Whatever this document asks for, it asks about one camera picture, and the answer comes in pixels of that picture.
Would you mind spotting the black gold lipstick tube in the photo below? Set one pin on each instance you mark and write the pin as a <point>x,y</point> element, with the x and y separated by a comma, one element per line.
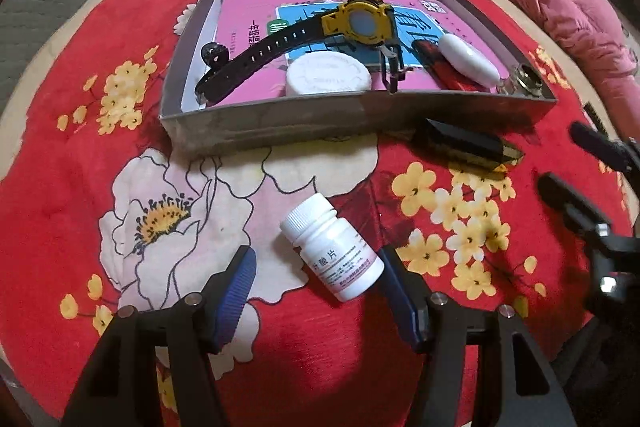
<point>465,147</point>

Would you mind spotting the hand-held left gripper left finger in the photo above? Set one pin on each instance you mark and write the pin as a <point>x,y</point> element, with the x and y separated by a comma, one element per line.
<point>237,287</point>

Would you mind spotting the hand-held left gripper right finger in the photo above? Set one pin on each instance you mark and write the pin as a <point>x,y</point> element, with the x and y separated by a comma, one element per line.
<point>402,297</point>

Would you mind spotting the yellow black wristwatch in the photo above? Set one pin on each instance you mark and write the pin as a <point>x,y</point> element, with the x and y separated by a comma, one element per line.
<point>360,24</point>

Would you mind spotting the pink picture book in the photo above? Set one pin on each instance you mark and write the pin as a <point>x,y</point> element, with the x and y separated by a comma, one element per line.
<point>245,14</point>

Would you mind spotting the white earbuds case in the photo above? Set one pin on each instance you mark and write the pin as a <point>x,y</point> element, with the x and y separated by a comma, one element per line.
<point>467,57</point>

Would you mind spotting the red floral blanket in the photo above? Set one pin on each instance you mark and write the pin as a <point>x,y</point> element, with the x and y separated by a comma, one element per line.
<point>65,187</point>

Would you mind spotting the white round jar lid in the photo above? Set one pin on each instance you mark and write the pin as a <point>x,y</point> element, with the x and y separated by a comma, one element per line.
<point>327,74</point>

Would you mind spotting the grey cardboard box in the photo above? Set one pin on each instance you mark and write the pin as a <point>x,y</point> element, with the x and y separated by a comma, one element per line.
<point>280,127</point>

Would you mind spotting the white pill bottle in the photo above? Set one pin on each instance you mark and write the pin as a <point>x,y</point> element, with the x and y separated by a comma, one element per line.
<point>335,252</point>

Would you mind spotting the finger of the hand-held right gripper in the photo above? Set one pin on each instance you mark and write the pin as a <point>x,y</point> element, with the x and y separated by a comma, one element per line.
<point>570,199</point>
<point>600,147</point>

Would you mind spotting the black binder clip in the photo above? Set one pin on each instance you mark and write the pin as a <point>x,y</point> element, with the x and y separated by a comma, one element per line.
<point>215,54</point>
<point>392,67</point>

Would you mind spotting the dark blanket label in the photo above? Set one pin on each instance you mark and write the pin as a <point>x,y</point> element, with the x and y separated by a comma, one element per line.
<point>595,116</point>

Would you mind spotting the red black lighter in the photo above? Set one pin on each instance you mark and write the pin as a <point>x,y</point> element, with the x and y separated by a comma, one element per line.
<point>440,63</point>

